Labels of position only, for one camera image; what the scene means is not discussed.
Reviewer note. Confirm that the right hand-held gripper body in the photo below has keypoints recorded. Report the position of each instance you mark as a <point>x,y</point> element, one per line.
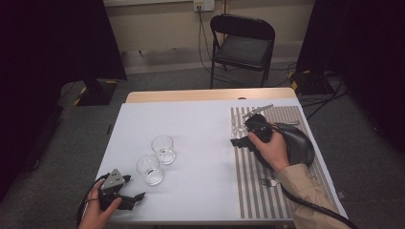
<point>260,127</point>

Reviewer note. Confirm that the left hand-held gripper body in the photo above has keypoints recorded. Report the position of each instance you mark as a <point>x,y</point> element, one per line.
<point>113,183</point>

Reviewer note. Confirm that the clear drinking glass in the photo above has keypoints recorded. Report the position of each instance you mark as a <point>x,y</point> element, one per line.
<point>238,129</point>
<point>150,171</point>
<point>163,151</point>

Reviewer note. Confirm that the person's right hand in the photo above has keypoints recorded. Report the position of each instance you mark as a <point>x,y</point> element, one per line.
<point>273,152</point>

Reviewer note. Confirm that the person's left hand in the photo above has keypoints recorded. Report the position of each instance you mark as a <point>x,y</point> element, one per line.
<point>94,213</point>

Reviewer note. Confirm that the silver cutlery piece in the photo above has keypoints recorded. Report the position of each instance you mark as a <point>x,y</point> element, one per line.
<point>290,122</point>

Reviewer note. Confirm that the silver fork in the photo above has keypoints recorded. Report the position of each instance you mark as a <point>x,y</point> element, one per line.
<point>270,182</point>

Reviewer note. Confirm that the striped woven placemat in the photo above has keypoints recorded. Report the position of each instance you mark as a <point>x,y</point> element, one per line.
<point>254,191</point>

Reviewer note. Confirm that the black plate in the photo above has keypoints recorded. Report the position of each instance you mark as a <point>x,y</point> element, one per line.
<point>301,146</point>

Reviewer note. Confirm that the white table cover sheet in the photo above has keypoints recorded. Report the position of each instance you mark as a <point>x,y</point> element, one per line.
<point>191,133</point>

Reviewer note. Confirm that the black box with yellow tape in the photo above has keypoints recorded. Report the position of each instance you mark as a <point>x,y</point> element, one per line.
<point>310,83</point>

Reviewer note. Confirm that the black folding chair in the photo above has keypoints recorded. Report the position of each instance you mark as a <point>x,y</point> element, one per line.
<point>243,47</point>

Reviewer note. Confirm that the stand base with striped tape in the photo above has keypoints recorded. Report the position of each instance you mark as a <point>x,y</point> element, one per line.
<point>97,93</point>

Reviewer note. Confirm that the black curtain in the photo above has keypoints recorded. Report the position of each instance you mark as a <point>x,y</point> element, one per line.
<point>366,47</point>
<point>47,47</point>

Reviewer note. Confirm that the white wall outlet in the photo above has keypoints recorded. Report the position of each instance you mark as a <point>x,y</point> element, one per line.
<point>203,4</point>

